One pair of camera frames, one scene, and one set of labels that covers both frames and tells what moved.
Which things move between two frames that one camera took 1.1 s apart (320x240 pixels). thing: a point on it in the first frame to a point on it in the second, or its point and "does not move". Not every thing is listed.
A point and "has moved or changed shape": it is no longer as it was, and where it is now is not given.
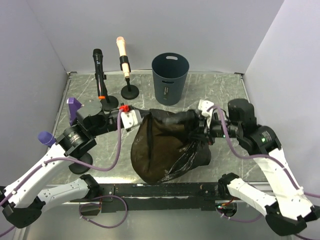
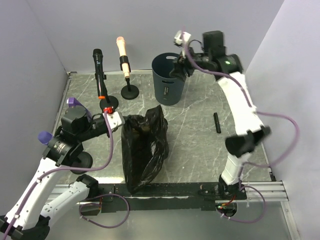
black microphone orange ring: [98, 57] does not move
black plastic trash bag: [166, 143] has moved or changed shape
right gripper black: [210, 140] to [177, 69]
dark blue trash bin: [170, 70] does not move
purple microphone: [46, 138] does not move
